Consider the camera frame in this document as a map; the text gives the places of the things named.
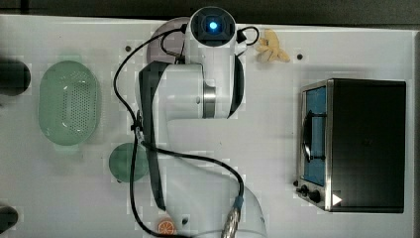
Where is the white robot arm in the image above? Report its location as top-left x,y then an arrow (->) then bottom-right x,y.
137,6 -> 267,238

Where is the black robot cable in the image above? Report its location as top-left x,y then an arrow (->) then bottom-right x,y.
113,25 -> 261,238

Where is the grey round plate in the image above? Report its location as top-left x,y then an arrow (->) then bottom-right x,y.
147,17 -> 189,63

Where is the silver toaster oven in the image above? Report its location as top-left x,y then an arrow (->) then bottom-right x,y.
293,78 -> 406,213

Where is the green perforated colander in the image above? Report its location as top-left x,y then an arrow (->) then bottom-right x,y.
38,60 -> 99,153

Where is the orange slice toy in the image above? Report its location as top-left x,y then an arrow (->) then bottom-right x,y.
157,219 -> 176,235

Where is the dark grey round object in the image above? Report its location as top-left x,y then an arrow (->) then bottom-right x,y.
0,206 -> 19,233

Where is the yellow plush banana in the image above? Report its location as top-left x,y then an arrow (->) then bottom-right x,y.
257,29 -> 290,62

